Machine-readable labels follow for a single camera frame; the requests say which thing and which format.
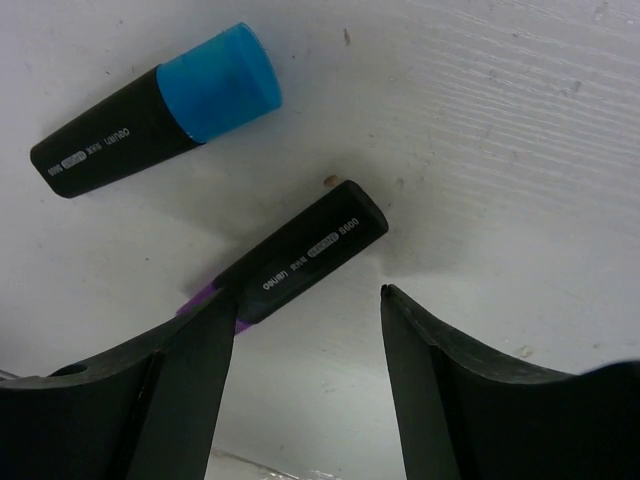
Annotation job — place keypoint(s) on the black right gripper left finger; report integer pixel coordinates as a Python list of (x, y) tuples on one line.
[(145, 409)]

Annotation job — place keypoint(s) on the blue cap black highlighter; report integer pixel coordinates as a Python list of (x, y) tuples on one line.
[(210, 90)]

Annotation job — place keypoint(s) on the purple cap black highlighter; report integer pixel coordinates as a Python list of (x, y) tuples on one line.
[(316, 242)]

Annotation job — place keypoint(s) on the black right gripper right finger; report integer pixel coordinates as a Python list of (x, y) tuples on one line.
[(468, 411)]

